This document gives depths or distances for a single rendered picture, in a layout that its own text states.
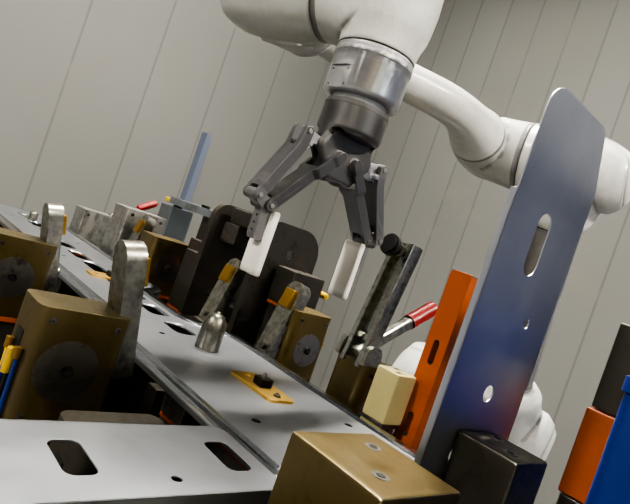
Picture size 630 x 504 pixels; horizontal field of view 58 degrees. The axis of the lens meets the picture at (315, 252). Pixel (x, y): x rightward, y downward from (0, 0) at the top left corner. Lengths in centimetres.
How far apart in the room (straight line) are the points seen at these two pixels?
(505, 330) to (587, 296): 273
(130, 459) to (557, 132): 38
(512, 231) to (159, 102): 291
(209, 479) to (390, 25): 47
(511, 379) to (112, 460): 30
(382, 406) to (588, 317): 255
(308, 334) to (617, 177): 59
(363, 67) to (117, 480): 45
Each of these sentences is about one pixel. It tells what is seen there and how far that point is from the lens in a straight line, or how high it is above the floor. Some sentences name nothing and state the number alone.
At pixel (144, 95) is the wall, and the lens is 320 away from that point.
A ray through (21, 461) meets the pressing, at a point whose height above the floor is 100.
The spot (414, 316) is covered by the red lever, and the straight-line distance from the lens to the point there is 81.
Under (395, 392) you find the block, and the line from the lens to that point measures 68.
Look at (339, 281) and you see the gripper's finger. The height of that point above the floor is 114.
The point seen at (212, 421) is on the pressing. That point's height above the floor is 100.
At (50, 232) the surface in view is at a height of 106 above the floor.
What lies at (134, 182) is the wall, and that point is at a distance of 323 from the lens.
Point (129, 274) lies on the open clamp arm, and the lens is 59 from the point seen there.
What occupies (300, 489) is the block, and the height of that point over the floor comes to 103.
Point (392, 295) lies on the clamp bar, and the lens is 74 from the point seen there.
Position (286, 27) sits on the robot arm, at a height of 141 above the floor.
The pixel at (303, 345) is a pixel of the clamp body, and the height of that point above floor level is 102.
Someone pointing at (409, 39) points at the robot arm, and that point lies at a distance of 65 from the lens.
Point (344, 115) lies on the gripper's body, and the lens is 63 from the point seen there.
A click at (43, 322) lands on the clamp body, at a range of 56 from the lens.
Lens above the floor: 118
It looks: 1 degrees down
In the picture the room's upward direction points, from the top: 19 degrees clockwise
